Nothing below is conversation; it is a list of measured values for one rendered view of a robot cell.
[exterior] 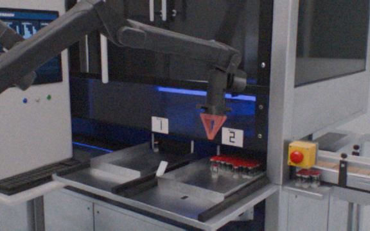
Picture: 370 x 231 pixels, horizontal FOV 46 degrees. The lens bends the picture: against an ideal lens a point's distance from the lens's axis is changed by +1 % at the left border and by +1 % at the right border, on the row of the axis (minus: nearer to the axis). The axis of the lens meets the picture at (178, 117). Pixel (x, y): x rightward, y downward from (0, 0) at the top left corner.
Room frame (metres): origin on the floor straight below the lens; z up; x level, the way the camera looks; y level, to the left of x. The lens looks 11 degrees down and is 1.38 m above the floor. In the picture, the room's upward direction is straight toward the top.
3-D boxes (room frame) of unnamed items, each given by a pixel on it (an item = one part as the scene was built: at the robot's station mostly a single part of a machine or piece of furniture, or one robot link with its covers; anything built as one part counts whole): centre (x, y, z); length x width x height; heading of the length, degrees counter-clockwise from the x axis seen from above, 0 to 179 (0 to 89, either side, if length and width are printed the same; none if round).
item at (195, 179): (1.42, -0.14, 0.90); 0.34 x 0.26 x 0.04; 142
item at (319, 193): (1.39, -0.44, 0.87); 0.14 x 0.13 x 0.02; 142
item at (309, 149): (1.36, -0.41, 1.00); 0.08 x 0.07 x 0.07; 142
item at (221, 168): (1.49, -0.19, 0.91); 0.18 x 0.02 x 0.05; 52
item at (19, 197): (1.69, 0.58, 0.79); 0.45 x 0.28 x 0.03; 146
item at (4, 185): (1.68, 0.56, 0.82); 0.40 x 0.14 x 0.02; 146
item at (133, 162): (1.63, 0.13, 0.90); 0.34 x 0.26 x 0.04; 142
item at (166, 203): (1.47, 0.04, 0.87); 0.70 x 0.48 x 0.02; 52
